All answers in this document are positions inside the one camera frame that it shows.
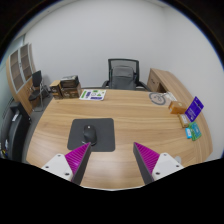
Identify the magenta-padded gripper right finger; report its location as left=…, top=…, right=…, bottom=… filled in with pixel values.
left=132, top=141, right=185, bottom=185

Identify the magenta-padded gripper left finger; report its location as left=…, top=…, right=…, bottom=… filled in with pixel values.
left=41, top=142, right=92, bottom=186

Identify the black computer mouse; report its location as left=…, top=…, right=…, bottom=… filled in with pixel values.
left=82, top=124, right=98, bottom=147

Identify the dark grey mouse pad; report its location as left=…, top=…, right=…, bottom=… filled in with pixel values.
left=66, top=117, right=116, bottom=153

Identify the blue wet wipes pack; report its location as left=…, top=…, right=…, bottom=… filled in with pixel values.
left=185, top=127, right=194, bottom=140

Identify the green flat packet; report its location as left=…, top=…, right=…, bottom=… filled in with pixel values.
left=188, top=121, right=203, bottom=142

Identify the teal flat packet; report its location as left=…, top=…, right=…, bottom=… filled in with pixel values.
left=190, top=122, right=202, bottom=139

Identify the black printer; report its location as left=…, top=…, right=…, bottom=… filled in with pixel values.
left=0, top=99, right=33, bottom=163

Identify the orange-brown wooden box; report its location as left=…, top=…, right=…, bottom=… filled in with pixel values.
left=167, top=100, right=188, bottom=115

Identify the purple printed pouch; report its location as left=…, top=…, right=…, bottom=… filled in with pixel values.
left=185, top=96, right=205, bottom=123

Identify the white paper sheet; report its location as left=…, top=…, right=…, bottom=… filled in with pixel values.
left=163, top=92, right=178, bottom=102

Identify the dark cardboard box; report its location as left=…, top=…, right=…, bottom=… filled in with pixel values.
left=60, top=84, right=83, bottom=99
left=59, top=75, right=80, bottom=89

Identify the white printed leaflet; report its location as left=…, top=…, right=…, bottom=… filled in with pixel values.
left=78, top=88, right=107, bottom=102

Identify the wooden side desk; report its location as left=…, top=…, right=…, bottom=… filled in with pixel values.
left=146, top=68, right=188, bottom=98

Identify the small black chair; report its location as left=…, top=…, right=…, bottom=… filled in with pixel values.
left=28, top=70, right=51, bottom=113

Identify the grey backpack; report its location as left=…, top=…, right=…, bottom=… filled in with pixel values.
left=110, top=65, right=138, bottom=90

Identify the wooden shelf unit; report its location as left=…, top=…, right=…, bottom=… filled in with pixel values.
left=5, top=43, right=38, bottom=116

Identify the black mesh office chair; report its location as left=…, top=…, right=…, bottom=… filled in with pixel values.
left=101, top=58, right=151, bottom=92

